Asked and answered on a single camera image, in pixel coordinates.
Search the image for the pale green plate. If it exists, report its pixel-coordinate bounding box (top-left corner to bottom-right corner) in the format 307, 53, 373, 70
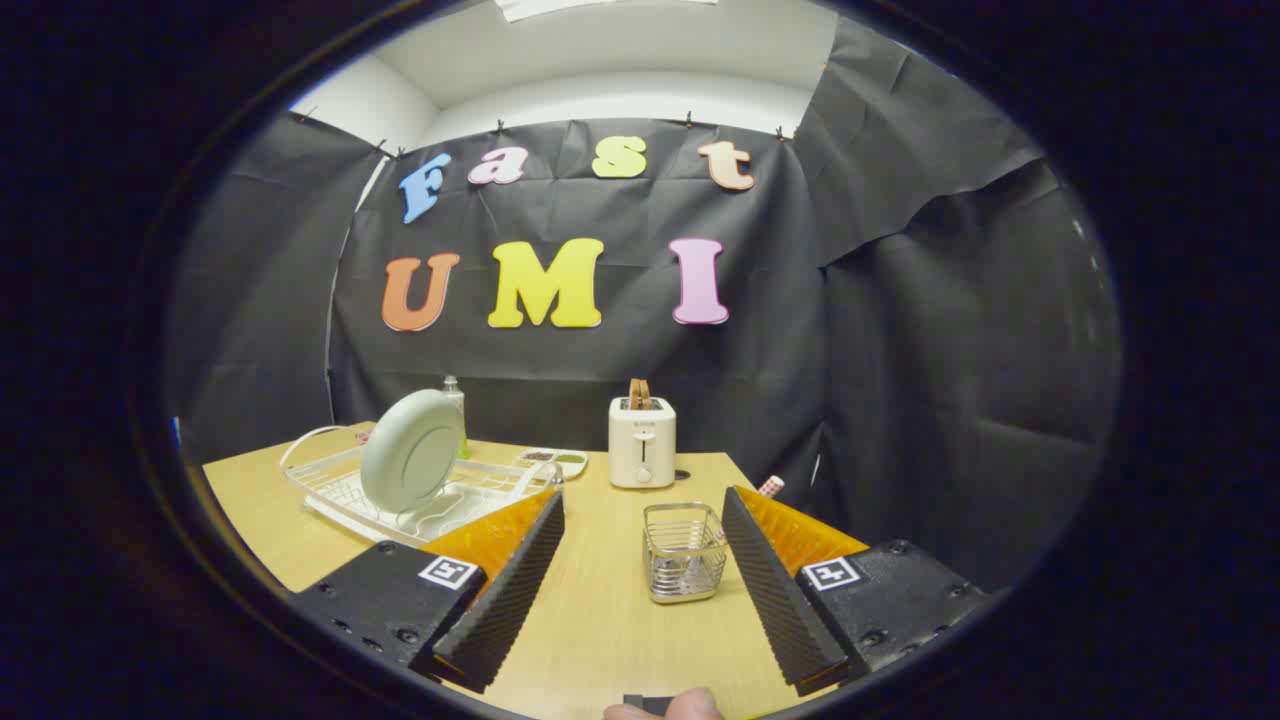
359, 388, 466, 515

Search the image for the metal wire basket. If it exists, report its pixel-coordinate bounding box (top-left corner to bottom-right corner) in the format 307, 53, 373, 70
642, 502, 728, 605

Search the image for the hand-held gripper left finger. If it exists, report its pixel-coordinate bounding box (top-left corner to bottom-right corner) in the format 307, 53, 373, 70
290, 488, 567, 695

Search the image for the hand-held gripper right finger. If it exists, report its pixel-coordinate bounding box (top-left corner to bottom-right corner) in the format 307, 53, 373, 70
720, 485, 989, 699

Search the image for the white divided sauce dish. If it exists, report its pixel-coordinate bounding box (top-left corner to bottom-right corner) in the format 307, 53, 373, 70
515, 448, 589, 481

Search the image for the white wire dish rack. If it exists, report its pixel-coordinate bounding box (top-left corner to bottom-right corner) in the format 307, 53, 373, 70
279, 424, 564, 547

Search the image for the cream toaster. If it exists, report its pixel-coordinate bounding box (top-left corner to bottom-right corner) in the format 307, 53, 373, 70
608, 396, 678, 490

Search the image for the ceiling light panel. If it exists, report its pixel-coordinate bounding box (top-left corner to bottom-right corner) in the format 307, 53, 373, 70
497, 0, 719, 23

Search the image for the clear bottle with green label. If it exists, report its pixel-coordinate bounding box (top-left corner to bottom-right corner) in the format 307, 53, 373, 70
443, 375, 470, 459

